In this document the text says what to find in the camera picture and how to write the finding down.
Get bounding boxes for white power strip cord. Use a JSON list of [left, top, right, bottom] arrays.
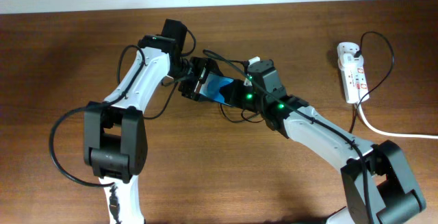
[[355, 102, 438, 140]]

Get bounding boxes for black charger cable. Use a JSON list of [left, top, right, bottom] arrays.
[[219, 31, 396, 134]]

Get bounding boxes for blue Galaxy smartphone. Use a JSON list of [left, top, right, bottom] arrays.
[[199, 73, 234, 105]]

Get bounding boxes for white power strip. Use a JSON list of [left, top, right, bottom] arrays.
[[337, 42, 369, 104]]

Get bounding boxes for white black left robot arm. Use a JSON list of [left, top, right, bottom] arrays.
[[83, 35, 218, 223]]

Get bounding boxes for white charger plug adapter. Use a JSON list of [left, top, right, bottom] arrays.
[[338, 53, 364, 71]]

